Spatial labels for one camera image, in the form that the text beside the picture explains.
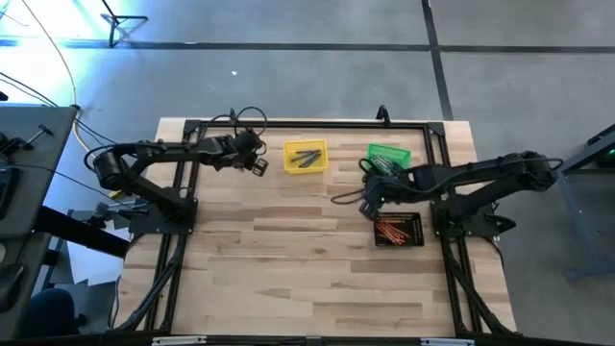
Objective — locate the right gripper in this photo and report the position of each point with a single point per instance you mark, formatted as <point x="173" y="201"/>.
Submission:
<point x="389" y="185"/>

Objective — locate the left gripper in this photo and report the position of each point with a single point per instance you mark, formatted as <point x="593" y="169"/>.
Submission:
<point x="235" y="151"/>

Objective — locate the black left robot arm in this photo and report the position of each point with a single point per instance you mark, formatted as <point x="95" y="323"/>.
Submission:
<point x="158" y="149"/>

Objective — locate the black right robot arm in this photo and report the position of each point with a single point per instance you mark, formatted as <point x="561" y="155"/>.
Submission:
<point x="480" y="170"/>

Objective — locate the green plastic basket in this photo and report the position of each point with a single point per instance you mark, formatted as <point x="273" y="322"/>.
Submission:
<point x="399" y="153"/>

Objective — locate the black plastic basket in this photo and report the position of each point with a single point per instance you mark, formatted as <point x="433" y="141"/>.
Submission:
<point x="417" y="230"/>

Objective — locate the yellow plastic basket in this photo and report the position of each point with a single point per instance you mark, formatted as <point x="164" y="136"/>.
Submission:
<point x="293" y="168"/>

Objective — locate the black tripod stand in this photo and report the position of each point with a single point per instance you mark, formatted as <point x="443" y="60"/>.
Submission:
<point x="114" y="29"/>

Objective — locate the black support beam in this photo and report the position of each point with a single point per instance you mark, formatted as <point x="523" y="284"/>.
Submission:
<point x="81" y="233"/>

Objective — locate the gray metal stand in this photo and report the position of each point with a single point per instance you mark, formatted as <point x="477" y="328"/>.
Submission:
<point x="567" y="216"/>

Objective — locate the gray side desk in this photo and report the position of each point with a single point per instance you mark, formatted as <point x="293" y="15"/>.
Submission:
<point x="43" y="182"/>

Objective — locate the black desk clamp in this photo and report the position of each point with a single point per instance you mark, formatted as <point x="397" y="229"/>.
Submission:
<point x="14" y="144"/>

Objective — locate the black desk device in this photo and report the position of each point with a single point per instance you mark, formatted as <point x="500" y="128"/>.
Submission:
<point x="2" y="190"/>

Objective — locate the person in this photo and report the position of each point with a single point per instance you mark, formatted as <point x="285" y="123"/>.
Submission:
<point x="50" y="312"/>

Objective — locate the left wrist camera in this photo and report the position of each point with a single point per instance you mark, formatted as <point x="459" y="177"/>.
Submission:
<point x="260" y="166"/>

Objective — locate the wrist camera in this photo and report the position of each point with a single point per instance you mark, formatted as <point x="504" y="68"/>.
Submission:
<point x="369" y="209"/>
<point x="260" y="166"/>

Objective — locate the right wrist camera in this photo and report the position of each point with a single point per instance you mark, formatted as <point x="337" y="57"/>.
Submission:
<point x="369" y="209"/>

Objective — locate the black frame clamp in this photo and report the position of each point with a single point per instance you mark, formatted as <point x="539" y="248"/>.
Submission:
<point x="233" y="115"/>
<point x="383" y="114"/>

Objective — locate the black metal table frame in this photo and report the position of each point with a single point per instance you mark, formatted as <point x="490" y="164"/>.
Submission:
<point x="312" y="124"/>

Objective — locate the white table bracket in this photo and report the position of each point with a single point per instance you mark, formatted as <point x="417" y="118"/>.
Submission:
<point x="447" y="341"/>
<point x="179" y="340"/>

